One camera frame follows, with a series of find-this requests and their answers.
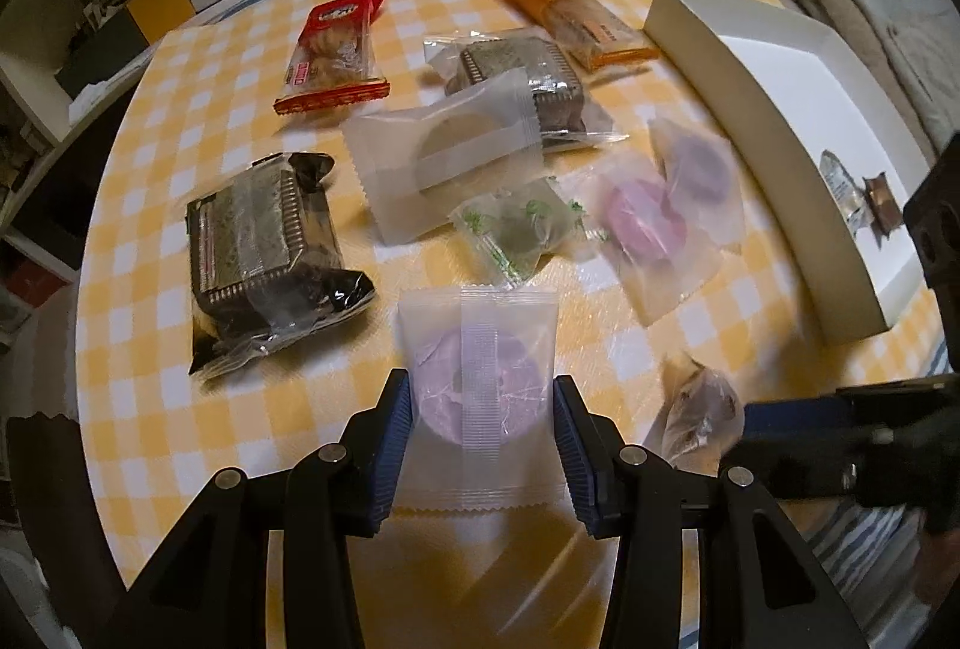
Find green print clear snack packet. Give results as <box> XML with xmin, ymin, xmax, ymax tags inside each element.
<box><xmin>448</xmin><ymin>175</ymin><xmax>610</xmax><ymax>287</ymax></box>

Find yellow cardboard box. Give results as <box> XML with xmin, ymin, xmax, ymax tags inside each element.
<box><xmin>122</xmin><ymin>0</ymin><xmax>198</xmax><ymax>36</ymax></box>

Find dark cake in black packet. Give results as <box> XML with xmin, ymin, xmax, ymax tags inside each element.
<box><xmin>184</xmin><ymin>151</ymin><xmax>377</xmax><ymax>381</ymax></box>

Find purple pastry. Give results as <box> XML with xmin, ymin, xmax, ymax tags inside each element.
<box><xmin>648</xmin><ymin>118</ymin><xmax>745</xmax><ymax>246</ymax></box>
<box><xmin>396</xmin><ymin>283</ymin><xmax>567</xmax><ymax>516</ymax></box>

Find beige cushion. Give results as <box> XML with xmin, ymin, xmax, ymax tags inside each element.
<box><xmin>786</xmin><ymin>0</ymin><xmax>960</xmax><ymax>171</ymax></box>

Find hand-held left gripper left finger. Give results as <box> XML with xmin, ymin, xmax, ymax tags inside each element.
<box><xmin>106</xmin><ymin>368</ymin><xmax>413</xmax><ymax>649</ymax></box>

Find small packets inside box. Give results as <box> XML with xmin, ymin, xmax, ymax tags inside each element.
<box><xmin>819</xmin><ymin>149</ymin><xmax>875</xmax><ymax>237</ymax></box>

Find red snack packet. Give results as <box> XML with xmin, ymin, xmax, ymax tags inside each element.
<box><xmin>272</xmin><ymin>0</ymin><xmax>392</xmax><ymax>117</ymax></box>

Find pink pastry in frosted packet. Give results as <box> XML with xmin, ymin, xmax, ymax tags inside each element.
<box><xmin>583</xmin><ymin>169</ymin><xmax>727</xmax><ymax>327</ymax></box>

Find orange snack packet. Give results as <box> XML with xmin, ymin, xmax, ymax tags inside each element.
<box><xmin>483</xmin><ymin>0</ymin><xmax>661</xmax><ymax>74</ymax></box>

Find white cardboard box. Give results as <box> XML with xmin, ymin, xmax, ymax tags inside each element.
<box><xmin>643</xmin><ymin>0</ymin><xmax>940</xmax><ymax>345</ymax></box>

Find pale round pastry frosted packet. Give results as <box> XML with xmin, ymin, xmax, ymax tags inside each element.
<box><xmin>343</xmin><ymin>67</ymin><xmax>546</xmax><ymax>246</ymax></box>

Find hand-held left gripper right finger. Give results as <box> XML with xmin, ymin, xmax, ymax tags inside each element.
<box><xmin>553</xmin><ymin>375</ymin><xmax>856</xmax><ymax>649</ymax></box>

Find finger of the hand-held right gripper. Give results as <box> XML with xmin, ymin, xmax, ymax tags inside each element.
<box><xmin>902</xmin><ymin>171</ymin><xmax>960</xmax><ymax>374</ymax></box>
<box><xmin>718</xmin><ymin>394</ymin><xmax>857</xmax><ymax>501</ymax></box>

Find brown candy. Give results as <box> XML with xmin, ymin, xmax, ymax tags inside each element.
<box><xmin>643</xmin><ymin>352</ymin><xmax>745</xmax><ymax>470</ymax></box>
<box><xmin>861</xmin><ymin>171</ymin><xmax>906</xmax><ymax>239</ymax></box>

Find dark cake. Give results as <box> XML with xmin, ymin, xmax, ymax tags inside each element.
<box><xmin>424</xmin><ymin>28</ymin><xmax>629</xmax><ymax>152</ymax></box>
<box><xmin>184</xmin><ymin>151</ymin><xmax>377</xmax><ymax>381</ymax></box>

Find brown wrapped candy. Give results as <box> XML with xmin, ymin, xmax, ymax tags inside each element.
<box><xmin>861</xmin><ymin>171</ymin><xmax>906</xmax><ymax>239</ymax></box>

